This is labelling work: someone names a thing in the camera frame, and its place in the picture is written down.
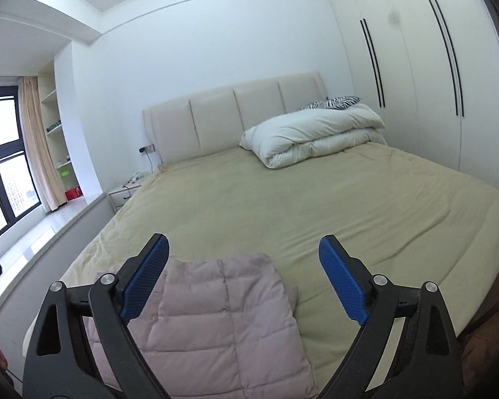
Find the white nightstand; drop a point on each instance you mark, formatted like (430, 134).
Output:
(120, 197)

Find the white wall shelf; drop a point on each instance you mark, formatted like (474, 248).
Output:
(58, 145)

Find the beige curtain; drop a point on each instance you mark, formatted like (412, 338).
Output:
(37, 145)

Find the mauve quilted hooded jacket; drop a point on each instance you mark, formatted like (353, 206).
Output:
(216, 320)

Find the black framed window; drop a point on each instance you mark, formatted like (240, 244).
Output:
(6, 153)

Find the white folded duvet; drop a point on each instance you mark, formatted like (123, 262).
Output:
(312, 135)

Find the cream padded headboard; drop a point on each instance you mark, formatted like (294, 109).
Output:
(216, 124)

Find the bed with beige sheet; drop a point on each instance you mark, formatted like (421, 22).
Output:
(274, 199)

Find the small white device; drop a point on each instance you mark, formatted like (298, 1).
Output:
(135, 178)

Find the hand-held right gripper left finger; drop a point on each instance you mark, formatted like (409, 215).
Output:
(147, 274)

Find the wall socket with plug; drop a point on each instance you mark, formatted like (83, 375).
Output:
(147, 148)

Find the white window seat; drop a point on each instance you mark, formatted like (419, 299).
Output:
(45, 237)

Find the red box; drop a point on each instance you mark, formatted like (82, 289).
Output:
(73, 194)

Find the zebra print pillow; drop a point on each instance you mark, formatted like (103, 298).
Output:
(337, 102)

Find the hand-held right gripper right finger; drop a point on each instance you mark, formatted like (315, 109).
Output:
(341, 276)

